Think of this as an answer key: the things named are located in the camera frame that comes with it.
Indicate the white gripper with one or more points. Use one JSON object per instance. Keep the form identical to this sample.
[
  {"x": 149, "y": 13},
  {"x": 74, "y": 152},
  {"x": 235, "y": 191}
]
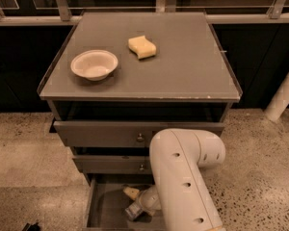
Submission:
[{"x": 146, "y": 198}]

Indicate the clear blue plastic bottle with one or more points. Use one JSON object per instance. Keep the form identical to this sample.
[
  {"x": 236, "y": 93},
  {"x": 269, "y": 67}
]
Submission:
[{"x": 133, "y": 211}]

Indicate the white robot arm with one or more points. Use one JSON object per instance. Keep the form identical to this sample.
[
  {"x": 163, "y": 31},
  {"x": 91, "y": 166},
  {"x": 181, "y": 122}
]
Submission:
[{"x": 176, "y": 158}]

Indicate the grey bottom drawer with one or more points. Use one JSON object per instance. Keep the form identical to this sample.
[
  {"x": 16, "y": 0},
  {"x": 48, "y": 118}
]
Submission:
[{"x": 107, "y": 202}]

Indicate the grey drawer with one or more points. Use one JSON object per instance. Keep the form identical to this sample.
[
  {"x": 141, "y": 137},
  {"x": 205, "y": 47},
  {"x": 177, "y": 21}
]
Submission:
[
  {"x": 107, "y": 202},
  {"x": 85, "y": 133},
  {"x": 113, "y": 164}
]

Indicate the grey middle drawer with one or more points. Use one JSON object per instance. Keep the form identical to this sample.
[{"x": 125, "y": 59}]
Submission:
[{"x": 113, "y": 164}]

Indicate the grey top drawer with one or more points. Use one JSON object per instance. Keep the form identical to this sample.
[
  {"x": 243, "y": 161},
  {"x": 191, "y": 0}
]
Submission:
[{"x": 85, "y": 133}]

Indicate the grey drawer cabinet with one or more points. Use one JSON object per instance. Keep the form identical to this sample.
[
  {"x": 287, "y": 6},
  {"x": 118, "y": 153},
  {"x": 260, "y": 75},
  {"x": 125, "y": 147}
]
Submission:
[{"x": 188, "y": 80}]

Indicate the black object on floor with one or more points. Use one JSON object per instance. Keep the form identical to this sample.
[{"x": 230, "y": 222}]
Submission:
[{"x": 31, "y": 227}]

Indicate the white paper bowl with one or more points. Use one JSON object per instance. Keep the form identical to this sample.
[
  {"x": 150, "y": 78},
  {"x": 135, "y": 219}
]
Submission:
[{"x": 94, "y": 65}]

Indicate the yellow sponge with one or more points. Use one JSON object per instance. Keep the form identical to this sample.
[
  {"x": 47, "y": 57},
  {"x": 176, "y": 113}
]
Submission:
[{"x": 142, "y": 47}]

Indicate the white cylindrical post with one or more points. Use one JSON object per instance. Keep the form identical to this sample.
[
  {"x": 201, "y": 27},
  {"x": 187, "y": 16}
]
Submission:
[{"x": 279, "y": 102}]

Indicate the metal railing frame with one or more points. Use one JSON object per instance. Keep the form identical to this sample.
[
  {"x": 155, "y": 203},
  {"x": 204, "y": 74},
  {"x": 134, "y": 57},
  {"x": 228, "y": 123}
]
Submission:
[{"x": 68, "y": 12}]

